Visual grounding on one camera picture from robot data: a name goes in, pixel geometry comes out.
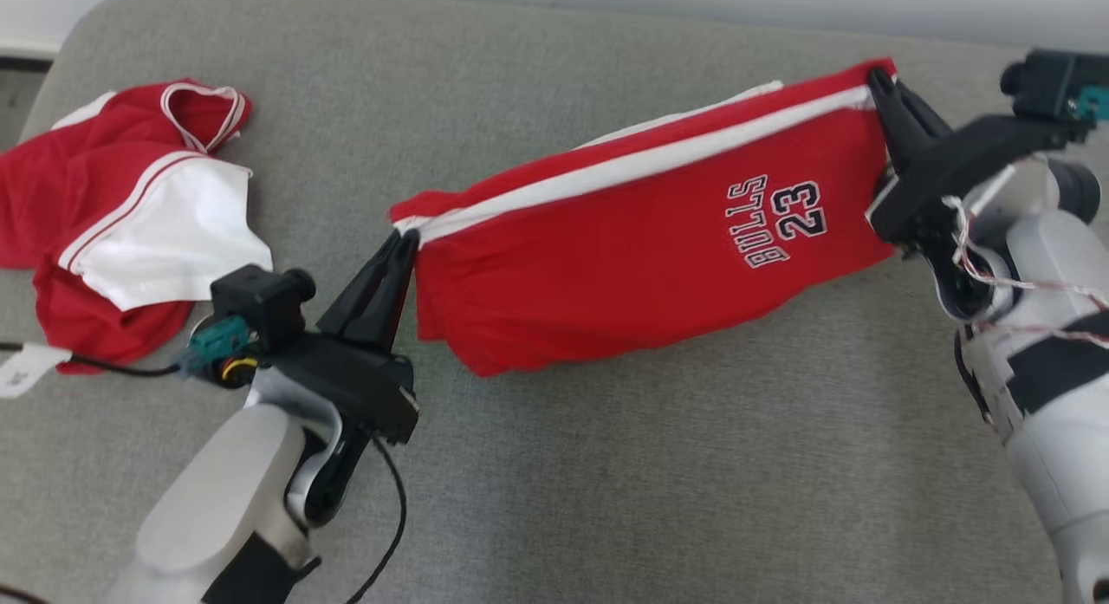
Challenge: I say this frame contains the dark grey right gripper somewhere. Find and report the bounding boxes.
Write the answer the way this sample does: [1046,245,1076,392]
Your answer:
[866,67,1093,246]

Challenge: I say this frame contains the red Bulls 23 shorts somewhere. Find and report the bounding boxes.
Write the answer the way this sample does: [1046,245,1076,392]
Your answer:
[388,58,898,379]

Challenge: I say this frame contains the thin red white wire bundle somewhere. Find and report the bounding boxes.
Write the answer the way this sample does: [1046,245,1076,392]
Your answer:
[943,195,1109,341]

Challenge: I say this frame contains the red jersey with white sleeves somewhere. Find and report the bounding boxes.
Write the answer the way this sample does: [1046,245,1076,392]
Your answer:
[0,80,275,376]

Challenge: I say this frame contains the left camera cable teal plug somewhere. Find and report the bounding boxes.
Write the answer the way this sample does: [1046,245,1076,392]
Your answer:
[0,316,254,381]

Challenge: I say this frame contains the white tag on left cable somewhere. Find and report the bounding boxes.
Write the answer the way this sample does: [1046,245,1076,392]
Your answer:
[0,343,72,399]

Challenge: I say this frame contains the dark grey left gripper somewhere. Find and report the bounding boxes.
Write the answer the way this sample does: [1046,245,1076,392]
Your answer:
[258,230,422,445]

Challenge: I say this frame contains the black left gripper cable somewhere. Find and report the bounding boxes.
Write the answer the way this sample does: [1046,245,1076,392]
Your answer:
[345,434,409,604]

